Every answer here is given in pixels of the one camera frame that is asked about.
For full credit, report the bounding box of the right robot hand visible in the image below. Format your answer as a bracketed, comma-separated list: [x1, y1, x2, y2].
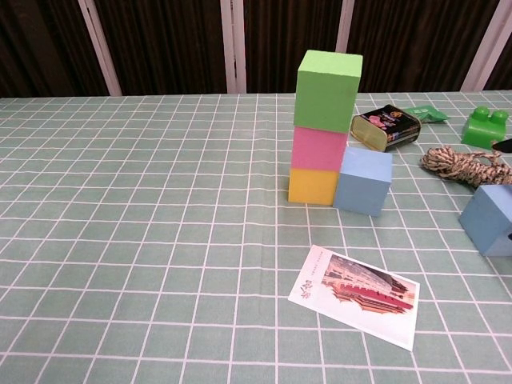
[490, 138, 512, 241]

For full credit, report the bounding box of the blue foam cube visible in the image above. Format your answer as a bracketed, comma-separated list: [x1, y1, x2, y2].
[333, 146, 394, 218]
[458, 183, 512, 257]

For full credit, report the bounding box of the green foam cube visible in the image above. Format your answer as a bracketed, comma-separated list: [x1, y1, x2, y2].
[293, 50, 364, 134]

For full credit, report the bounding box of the green toy brick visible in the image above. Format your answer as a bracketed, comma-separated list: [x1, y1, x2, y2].
[461, 106, 510, 151]

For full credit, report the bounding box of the green snack packet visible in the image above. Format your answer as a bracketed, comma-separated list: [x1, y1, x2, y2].
[402, 103, 448, 124]

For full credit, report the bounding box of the black rectangular tin can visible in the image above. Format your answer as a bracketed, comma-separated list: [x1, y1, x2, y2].
[350, 104, 422, 153]

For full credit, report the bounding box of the pink foam cube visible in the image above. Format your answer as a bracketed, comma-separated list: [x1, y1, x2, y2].
[290, 126, 349, 172]

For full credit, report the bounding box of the yellow foam cube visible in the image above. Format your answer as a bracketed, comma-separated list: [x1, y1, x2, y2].
[287, 166, 341, 206]

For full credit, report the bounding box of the picture postcard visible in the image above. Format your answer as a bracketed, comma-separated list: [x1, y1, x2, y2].
[287, 244, 421, 352]

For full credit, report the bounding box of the dark brown curtain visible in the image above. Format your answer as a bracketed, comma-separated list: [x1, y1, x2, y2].
[0, 0, 512, 99]

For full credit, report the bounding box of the green checked tablecloth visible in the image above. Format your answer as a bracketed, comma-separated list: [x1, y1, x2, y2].
[0, 90, 512, 384]

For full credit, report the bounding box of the braided rope bundle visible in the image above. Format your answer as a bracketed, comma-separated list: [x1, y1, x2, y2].
[419, 146, 512, 189]

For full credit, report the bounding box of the white metal frame post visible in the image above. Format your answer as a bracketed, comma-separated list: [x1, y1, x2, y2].
[459, 0, 512, 92]
[334, 0, 356, 55]
[78, 0, 123, 97]
[219, 0, 248, 95]

